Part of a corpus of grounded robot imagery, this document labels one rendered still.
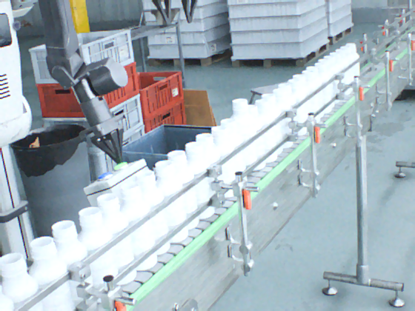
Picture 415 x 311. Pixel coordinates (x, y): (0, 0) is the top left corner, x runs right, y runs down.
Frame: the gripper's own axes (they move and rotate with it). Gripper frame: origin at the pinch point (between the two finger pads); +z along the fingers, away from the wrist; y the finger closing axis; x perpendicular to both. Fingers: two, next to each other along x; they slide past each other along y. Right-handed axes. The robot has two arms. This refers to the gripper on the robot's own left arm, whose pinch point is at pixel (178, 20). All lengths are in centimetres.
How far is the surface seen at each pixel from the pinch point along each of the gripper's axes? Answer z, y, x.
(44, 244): 25, -15, 71
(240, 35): 95, 283, -592
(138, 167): 28.7, -2.3, 27.5
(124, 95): 68, 164, -182
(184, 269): 43, -21, 42
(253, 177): 40.0, -16.7, 0.8
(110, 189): 29.7, -2.2, 38.4
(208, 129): 46, 26, -52
